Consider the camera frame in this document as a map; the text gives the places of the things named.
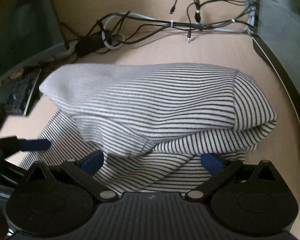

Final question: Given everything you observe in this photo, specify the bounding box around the flat dark computer monitor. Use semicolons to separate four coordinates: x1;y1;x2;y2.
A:
0;0;71;88

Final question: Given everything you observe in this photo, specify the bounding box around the black power adapter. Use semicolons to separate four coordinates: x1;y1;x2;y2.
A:
75;35;106;56

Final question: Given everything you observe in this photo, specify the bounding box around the striped white garment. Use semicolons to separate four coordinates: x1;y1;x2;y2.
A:
19;62;278;198

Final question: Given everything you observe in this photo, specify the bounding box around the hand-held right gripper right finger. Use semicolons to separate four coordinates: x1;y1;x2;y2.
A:
184;153;278;202

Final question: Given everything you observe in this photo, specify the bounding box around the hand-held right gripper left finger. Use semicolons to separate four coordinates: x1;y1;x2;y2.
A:
27;150;117;202

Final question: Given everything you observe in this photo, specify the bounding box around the black cable bundle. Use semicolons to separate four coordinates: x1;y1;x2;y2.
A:
60;0;258;56

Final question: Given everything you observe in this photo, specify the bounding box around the black usb cable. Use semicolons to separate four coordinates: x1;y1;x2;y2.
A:
169;0;201;15

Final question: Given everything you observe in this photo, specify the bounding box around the black keyboard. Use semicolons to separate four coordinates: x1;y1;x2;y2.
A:
0;69;42;117

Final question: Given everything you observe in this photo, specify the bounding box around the curved dark computer monitor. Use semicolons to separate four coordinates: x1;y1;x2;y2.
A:
251;0;300;215

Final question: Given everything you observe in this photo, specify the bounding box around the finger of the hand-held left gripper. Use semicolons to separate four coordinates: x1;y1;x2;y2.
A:
0;135;51;158

